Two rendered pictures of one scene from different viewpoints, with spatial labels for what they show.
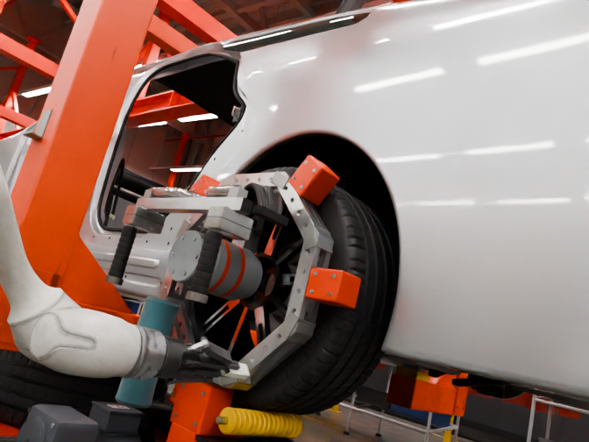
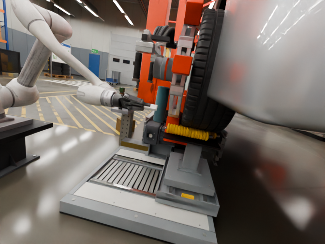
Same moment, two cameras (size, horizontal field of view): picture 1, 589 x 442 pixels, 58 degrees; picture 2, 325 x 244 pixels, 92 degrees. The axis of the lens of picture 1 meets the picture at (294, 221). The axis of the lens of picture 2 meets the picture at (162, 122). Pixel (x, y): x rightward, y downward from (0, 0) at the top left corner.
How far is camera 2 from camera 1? 0.95 m
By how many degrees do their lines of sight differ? 58
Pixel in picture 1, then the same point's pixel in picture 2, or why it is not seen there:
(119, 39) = not seen: outside the picture
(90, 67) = (151, 10)
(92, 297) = not seen: hidden behind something
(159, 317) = (159, 92)
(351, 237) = (201, 35)
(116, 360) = (92, 99)
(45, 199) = (145, 61)
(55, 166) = not seen: hidden behind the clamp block
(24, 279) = (91, 80)
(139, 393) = (155, 117)
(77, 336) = (80, 92)
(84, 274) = (162, 83)
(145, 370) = (105, 103)
